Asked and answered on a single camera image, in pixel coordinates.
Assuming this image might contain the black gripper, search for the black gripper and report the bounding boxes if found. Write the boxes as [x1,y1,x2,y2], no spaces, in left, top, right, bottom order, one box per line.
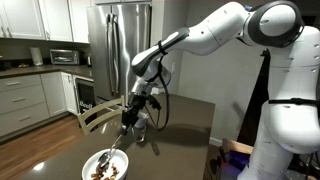
[120,93,148,136]

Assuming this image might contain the silver spoon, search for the silver spoon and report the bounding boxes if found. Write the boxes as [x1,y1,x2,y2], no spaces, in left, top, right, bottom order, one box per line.
[97,133,124,168]

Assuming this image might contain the clear glass cup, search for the clear glass cup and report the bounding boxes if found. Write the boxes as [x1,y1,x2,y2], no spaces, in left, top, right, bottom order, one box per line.
[132,124,147,144]

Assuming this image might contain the white ceramic bowl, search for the white ceramic bowl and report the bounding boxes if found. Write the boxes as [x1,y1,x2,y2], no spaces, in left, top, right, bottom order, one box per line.
[81,148,130,180]

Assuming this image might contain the white ceramic mug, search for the white ceramic mug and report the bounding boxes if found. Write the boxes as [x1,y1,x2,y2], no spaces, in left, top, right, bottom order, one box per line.
[133,111,150,129]

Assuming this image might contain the light wooden chair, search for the light wooden chair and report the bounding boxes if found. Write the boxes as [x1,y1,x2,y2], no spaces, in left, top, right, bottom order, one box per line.
[77,95,127,136]

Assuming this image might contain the nuts and dried fruit pile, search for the nuts and dried fruit pile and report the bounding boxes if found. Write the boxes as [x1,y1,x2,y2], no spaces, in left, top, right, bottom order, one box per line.
[90,162,120,180]

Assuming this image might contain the stainless steel refrigerator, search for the stainless steel refrigerator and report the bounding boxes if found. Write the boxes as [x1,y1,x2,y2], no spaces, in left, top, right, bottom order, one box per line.
[86,3,152,108]

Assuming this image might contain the silver toaster oven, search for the silver toaster oven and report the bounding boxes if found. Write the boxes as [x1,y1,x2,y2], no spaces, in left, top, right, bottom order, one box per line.
[49,49,81,66]

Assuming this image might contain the dark kitchen countertop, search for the dark kitchen countertop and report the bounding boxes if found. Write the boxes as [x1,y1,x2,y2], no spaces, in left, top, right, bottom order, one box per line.
[0,64,94,80]

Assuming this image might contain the white lower kitchen cabinets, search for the white lower kitchen cabinets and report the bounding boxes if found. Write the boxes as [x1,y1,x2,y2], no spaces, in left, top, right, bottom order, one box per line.
[0,71,79,138]

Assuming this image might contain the white kitchen cabinets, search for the white kitchen cabinets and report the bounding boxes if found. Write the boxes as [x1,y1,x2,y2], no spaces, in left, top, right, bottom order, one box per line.
[0,71,79,138]
[0,0,93,44]

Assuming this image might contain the brown wooden board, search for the brown wooden board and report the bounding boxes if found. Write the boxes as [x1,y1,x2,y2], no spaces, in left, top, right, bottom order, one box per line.
[221,138,254,156]

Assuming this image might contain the white paper towel roll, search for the white paper towel roll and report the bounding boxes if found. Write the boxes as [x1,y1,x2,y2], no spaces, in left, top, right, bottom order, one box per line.
[30,47,44,67]

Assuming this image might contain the dark shelving unit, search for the dark shelving unit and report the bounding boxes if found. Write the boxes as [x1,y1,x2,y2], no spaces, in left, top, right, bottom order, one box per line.
[238,48,272,147]

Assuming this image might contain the white upper kitchen cabinets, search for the white upper kitchen cabinets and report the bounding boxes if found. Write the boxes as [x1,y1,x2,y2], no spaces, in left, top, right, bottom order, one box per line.
[0,0,93,44]

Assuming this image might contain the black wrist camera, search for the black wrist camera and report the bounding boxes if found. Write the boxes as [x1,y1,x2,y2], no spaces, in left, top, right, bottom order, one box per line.
[146,94,163,111]

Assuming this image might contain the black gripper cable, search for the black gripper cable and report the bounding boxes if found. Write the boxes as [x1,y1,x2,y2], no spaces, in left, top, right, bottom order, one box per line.
[144,55,171,131]

